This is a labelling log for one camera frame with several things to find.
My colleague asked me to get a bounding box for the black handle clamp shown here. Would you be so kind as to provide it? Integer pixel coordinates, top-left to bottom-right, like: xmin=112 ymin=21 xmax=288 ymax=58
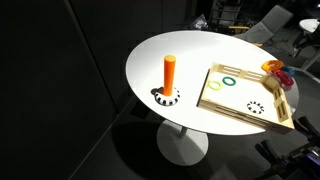
xmin=254 ymin=115 xmax=320 ymax=166

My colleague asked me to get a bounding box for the light green ring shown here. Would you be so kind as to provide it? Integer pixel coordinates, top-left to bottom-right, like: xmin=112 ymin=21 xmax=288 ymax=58
xmin=207 ymin=79 xmax=223 ymax=91

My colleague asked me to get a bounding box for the small black white striped ring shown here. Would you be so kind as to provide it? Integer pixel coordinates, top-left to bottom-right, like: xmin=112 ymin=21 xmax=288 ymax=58
xmin=246 ymin=100 xmax=265 ymax=115

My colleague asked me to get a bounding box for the black white striped peg base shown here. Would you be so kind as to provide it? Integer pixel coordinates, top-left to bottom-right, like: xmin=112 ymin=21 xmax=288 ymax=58
xmin=153 ymin=86 xmax=181 ymax=107

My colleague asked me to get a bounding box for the dark green ring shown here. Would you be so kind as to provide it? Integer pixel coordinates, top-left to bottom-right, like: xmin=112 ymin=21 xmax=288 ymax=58
xmin=221 ymin=76 xmax=237 ymax=87

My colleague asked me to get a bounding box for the blue rubber ring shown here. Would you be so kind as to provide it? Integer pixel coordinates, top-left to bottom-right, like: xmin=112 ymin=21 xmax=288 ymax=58
xmin=281 ymin=65 xmax=297 ymax=77

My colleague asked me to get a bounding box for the purple clamp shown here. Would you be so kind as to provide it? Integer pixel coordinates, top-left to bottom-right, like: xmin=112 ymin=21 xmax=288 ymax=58
xmin=298 ymin=152 xmax=320 ymax=176

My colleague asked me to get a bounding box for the dark crumpled bag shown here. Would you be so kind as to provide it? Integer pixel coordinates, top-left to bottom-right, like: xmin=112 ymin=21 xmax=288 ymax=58
xmin=189 ymin=13 xmax=209 ymax=31

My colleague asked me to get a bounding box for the orange cylindrical peg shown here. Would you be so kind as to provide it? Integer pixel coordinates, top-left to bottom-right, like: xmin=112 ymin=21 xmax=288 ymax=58
xmin=162 ymin=54 xmax=177 ymax=97

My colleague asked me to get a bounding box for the white table pedestal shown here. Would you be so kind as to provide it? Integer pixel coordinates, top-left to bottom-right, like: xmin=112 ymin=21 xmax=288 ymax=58
xmin=156 ymin=119 xmax=210 ymax=167

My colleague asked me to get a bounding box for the orange rubber ring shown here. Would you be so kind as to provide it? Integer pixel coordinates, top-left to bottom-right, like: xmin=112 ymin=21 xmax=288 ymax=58
xmin=260 ymin=59 xmax=285 ymax=73

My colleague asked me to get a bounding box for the wooden slatted tray box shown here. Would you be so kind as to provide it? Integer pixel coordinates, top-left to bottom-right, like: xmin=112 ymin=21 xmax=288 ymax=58
xmin=196 ymin=62 xmax=296 ymax=131

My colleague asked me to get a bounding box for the small white round table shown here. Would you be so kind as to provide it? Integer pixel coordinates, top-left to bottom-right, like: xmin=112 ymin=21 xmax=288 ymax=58
xmin=298 ymin=18 xmax=320 ymax=34

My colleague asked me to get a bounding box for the red rubber ring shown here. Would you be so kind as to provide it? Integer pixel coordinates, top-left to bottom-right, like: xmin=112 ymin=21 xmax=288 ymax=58
xmin=273 ymin=69 xmax=295 ymax=89

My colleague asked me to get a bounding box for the grey lounge chair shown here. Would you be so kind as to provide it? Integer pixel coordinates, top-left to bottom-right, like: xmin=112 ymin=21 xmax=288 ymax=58
xmin=233 ymin=4 xmax=294 ymax=46

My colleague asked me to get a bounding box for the dark framed chair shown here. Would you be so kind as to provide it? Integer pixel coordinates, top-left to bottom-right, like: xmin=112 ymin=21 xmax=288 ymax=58
xmin=209 ymin=0 xmax=242 ymax=28

